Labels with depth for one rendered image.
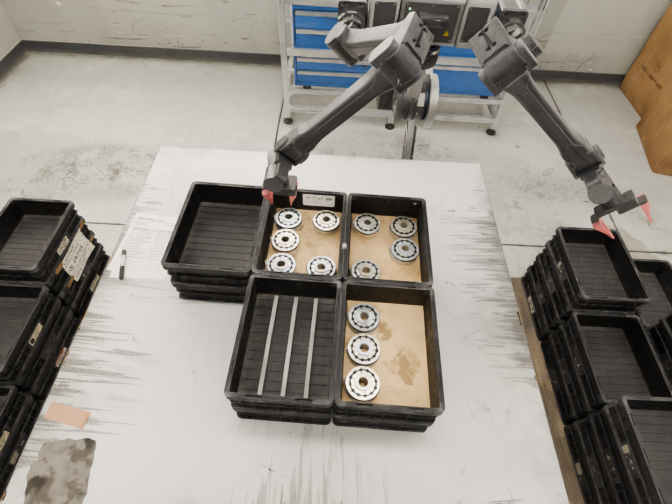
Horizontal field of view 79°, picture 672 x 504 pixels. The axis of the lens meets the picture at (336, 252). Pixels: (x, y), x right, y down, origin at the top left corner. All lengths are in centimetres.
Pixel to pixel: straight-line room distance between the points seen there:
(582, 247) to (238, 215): 166
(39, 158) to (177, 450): 271
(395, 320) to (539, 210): 198
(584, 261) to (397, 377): 129
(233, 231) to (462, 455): 109
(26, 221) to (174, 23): 244
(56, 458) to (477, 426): 126
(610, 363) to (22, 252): 268
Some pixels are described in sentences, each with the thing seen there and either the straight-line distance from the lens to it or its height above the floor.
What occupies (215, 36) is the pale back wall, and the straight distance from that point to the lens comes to 426.
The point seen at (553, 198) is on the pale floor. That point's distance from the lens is 333.
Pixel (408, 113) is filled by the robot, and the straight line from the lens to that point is 167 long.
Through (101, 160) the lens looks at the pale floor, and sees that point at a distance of 348.
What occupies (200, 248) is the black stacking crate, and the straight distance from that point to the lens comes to 159.
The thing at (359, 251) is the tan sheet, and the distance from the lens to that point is 153.
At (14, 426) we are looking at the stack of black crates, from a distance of 219.
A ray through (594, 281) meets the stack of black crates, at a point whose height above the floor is 49.
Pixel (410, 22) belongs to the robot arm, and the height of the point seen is 164.
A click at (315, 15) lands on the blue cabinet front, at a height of 83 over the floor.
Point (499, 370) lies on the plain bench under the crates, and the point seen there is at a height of 70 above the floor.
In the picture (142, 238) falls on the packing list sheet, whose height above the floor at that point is 70.
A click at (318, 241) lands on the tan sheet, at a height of 83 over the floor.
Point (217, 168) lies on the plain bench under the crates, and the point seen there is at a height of 70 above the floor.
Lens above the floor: 205
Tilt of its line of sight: 53 degrees down
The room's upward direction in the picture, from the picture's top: 4 degrees clockwise
